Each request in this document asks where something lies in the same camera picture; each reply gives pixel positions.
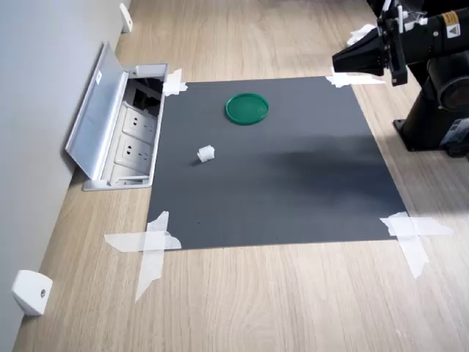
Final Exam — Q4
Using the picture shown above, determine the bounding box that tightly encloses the small white plastic terminal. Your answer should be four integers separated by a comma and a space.
197, 144, 216, 164

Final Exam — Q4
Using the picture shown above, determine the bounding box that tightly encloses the round green lid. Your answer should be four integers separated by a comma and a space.
224, 92, 271, 127

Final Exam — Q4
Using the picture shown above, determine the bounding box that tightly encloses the dark grey mat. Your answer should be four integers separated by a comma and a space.
147, 76, 409, 251

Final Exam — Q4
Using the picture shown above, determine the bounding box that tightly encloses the white power socket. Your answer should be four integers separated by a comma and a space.
122, 105, 158, 135
114, 134, 154, 166

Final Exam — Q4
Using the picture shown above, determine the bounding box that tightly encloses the grey partition screen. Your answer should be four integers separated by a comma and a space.
0, 0, 131, 352

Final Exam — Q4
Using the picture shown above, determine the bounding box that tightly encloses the white camera stand bracket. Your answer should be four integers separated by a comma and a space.
346, 0, 393, 48

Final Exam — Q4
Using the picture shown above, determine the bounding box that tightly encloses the small white partition bracket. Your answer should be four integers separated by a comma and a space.
119, 2, 133, 34
10, 269, 53, 317

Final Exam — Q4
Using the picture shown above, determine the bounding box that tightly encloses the silver cable duct box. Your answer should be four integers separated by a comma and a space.
64, 40, 170, 192

